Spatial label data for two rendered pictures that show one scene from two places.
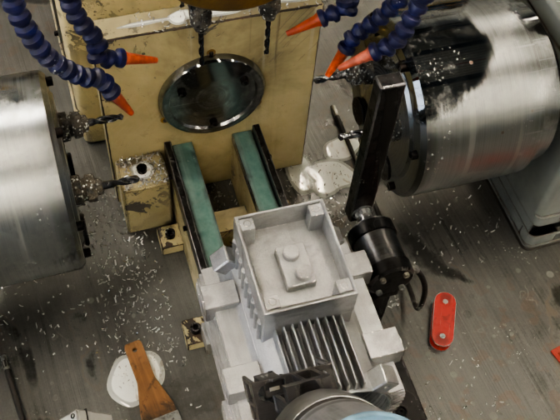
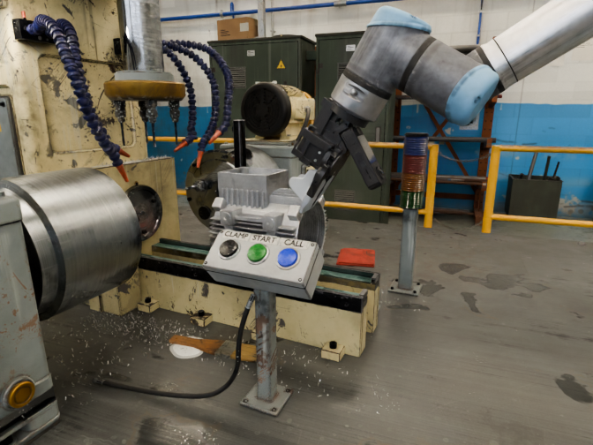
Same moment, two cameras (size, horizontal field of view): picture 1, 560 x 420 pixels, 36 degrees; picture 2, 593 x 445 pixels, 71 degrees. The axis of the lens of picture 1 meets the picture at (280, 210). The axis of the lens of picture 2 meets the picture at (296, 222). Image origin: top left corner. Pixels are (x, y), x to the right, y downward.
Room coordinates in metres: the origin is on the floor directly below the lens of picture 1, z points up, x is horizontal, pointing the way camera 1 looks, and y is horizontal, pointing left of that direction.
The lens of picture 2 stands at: (-0.26, 0.53, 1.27)
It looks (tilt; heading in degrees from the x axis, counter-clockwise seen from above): 15 degrees down; 317
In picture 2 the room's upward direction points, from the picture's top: straight up
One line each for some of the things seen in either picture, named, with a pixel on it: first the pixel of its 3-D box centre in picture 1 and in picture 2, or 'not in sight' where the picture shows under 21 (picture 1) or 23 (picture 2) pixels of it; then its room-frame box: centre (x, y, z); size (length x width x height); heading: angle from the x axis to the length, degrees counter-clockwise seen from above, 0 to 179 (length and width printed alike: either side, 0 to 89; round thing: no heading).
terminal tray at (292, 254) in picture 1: (292, 271); (253, 186); (0.46, -0.02, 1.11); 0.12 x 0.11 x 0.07; 22
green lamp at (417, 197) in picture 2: not in sight; (411, 198); (0.30, -0.41, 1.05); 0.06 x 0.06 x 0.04
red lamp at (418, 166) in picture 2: not in sight; (414, 163); (0.30, -0.41, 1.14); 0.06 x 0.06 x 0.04
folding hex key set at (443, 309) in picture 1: (442, 321); not in sight; (0.57, -0.25, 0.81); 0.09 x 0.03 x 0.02; 175
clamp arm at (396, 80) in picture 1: (372, 155); (241, 169); (0.62, -0.10, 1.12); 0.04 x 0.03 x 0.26; 22
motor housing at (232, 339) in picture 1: (296, 341); (270, 230); (0.42, -0.03, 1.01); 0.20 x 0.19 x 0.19; 22
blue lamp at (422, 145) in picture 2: not in sight; (416, 145); (0.30, -0.41, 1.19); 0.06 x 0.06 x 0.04
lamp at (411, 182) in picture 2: not in sight; (413, 181); (0.30, -0.41, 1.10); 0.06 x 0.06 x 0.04
